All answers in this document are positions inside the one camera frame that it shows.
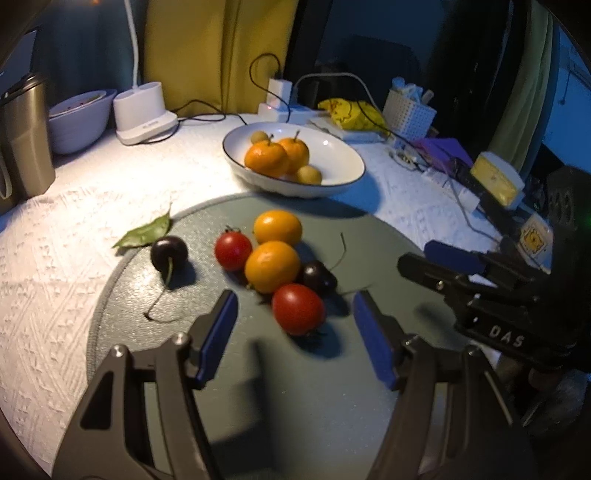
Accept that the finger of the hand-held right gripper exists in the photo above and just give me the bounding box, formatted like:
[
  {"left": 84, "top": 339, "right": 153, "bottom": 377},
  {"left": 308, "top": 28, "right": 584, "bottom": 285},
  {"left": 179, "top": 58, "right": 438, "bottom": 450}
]
[
  {"left": 397, "top": 251, "right": 472, "bottom": 301},
  {"left": 424, "top": 239, "right": 536, "bottom": 283}
]

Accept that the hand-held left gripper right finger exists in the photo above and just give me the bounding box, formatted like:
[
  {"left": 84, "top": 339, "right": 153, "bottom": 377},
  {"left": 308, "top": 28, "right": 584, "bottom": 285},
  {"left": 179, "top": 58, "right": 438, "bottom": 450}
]
[{"left": 353, "top": 290, "right": 539, "bottom": 480}]

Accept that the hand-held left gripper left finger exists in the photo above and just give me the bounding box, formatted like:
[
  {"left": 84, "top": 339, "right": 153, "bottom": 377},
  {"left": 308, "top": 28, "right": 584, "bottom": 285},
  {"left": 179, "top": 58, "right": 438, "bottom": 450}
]
[{"left": 53, "top": 290, "right": 239, "bottom": 480}]

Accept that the red cherry tomato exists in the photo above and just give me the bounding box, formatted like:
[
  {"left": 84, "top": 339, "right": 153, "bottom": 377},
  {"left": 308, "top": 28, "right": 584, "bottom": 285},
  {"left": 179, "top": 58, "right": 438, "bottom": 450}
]
[
  {"left": 214, "top": 226, "right": 253, "bottom": 272},
  {"left": 271, "top": 283, "right": 326, "bottom": 336}
]

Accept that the small yellow printed box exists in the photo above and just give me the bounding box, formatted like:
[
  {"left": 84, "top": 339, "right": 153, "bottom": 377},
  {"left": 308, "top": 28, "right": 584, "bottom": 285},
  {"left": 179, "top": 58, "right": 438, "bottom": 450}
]
[{"left": 519, "top": 215, "right": 555, "bottom": 271}]

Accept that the orange kumquat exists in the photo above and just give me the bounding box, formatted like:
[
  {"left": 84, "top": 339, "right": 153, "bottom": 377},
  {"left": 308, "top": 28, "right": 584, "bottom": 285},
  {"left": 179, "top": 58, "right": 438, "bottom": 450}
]
[
  {"left": 253, "top": 210, "right": 303, "bottom": 246},
  {"left": 244, "top": 241, "right": 302, "bottom": 295}
]

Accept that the dark cherry with stem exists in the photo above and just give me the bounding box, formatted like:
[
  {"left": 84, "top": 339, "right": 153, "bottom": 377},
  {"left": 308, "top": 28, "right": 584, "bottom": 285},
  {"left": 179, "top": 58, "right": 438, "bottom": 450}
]
[
  {"left": 300, "top": 233, "right": 348, "bottom": 297},
  {"left": 144, "top": 235, "right": 189, "bottom": 323}
]

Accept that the round grey-green mat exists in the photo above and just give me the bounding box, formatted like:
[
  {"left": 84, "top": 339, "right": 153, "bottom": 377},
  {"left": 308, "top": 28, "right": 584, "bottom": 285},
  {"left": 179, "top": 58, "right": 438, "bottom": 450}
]
[{"left": 85, "top": 193, "right": 509, "bottom": 480}]

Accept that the yellow cheese-patterned box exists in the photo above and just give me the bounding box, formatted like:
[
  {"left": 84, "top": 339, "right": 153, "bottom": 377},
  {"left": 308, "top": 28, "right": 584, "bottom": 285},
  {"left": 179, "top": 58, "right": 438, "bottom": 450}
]
[{"left": 470, "top": 151, "right": 526, "bottom": 208}]

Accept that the purple pouch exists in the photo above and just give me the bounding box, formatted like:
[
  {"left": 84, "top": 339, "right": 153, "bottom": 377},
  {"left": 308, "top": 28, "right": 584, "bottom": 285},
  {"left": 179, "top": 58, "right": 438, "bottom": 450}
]
[{"left": 411, "top": 137, "right": 474, "bottom": 169}]

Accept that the green leaf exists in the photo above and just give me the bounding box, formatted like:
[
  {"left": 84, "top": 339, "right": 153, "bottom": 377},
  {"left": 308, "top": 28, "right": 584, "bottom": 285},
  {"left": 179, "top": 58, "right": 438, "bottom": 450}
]
[{"left": 112, "top": 203, "right": 172, "bottom": 250}]

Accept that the white bowl with dark rim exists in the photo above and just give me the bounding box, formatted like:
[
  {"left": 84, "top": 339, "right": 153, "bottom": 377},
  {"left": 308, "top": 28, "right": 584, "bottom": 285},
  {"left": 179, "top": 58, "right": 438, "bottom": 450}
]
[{"left": 222, "top": 122, "right": 367, "bottom": 199}]

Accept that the white perforated basket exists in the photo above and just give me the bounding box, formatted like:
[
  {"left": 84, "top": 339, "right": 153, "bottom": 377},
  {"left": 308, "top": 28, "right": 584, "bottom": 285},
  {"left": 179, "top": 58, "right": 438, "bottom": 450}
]
[{"left": 383, "top": 78, "right": 437, "bottom": 141}]

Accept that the white flat packet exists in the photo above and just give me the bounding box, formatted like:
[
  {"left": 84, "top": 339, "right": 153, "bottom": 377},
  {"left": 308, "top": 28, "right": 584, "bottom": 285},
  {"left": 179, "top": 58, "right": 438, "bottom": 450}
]
[{"left": 309, "top": 117, "right": 385, "bottom": 144}]

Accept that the orange mandarin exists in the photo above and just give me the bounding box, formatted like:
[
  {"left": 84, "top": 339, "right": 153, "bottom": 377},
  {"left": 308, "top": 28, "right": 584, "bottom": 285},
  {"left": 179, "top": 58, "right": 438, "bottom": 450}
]
[
  {"left": 244, "top": 138, "right": 290, "bottom": 178},
  {"left": 278, "top": 131, "right": 310, "bottom": 175}
]

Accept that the yellow snack bag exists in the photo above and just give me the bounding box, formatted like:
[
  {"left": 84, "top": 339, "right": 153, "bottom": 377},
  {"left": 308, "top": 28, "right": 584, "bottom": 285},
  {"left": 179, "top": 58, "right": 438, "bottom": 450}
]
[{"left": 318, "top": 98, "right": 389, "bottom": 134}]

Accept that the yellow-green curtain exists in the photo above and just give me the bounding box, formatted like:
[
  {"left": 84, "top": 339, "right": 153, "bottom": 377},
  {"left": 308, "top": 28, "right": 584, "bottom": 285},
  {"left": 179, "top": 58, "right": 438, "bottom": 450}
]
[{"left": 489, "top": 0, "right": 555, "bottom": 169}]

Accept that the white power strip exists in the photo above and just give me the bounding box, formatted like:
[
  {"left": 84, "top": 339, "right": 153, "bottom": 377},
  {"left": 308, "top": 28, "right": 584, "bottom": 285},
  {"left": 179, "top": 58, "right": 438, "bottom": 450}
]
[{"left": 257, "top": 102, "right": 333, "bottom": 124}]

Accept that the white lamp base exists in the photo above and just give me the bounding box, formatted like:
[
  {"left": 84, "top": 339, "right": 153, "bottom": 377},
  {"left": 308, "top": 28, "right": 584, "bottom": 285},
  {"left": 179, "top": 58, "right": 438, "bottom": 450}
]
[{"left": 113, "top": 0, "right": 178, "bottom": 145}]

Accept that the white charger plug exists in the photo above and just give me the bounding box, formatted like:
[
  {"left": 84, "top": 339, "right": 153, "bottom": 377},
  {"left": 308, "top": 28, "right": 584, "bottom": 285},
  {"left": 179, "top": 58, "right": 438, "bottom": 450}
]
[{"left": 268, "top": 78, "right": 293, "bottom": 109}]

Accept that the pale plastic bowl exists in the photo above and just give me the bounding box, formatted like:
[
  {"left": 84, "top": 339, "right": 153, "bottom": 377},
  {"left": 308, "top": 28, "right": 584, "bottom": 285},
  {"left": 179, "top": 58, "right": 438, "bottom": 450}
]
[{"left": 48, "top": 89, "right": 118, "bottom": 155}]

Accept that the steel tumbler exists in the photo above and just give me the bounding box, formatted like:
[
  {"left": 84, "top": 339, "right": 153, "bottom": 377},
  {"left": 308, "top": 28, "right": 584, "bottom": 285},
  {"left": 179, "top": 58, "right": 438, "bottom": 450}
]
[{"left": 0, "top": 73, "right": 56, "bottom": 206}]

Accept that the black cable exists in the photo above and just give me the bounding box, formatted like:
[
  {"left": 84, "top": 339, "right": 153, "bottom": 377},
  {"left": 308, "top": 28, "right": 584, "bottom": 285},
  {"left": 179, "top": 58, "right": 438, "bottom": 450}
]
[{"left": 173, "top": 53, "right": 282, "bottom": 126}]

